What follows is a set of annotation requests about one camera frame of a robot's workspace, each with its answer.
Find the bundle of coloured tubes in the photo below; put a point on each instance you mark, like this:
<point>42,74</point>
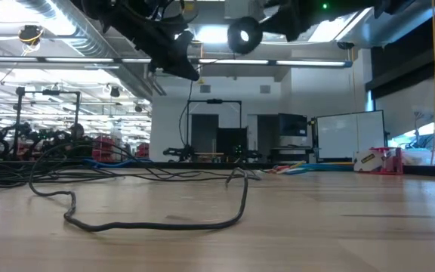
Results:
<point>298,164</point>

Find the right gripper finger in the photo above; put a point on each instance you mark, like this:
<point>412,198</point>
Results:
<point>278,22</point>
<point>287,34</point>

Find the red tape dispenser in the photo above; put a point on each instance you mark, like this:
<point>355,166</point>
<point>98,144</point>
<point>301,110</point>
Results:
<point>393,162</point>

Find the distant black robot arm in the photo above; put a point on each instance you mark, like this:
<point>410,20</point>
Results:
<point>178,153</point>
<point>249,154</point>

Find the black robot station frame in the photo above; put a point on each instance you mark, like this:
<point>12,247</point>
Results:
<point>47,92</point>
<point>213,101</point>

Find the whiteboard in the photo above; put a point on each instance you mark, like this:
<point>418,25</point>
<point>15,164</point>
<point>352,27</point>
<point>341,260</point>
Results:
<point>349,134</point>

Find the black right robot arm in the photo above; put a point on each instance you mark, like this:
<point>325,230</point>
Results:
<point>391,4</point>

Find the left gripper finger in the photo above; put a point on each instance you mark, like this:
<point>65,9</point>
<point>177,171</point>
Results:
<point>185,47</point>
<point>172,68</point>

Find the person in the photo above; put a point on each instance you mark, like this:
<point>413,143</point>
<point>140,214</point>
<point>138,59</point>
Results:
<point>77,131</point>

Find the black monitor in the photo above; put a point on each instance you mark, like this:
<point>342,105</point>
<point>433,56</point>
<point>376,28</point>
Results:
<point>292,124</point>

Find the red tool cabinet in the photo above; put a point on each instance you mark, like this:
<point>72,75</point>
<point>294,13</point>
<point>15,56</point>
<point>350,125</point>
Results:
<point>143,150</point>
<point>102,149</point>

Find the long ceiling light bar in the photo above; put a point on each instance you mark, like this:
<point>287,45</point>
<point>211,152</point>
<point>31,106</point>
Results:
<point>89,59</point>

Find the grey wall vent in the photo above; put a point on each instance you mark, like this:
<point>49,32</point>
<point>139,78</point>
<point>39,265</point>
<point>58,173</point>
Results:
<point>205,88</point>
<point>265,89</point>

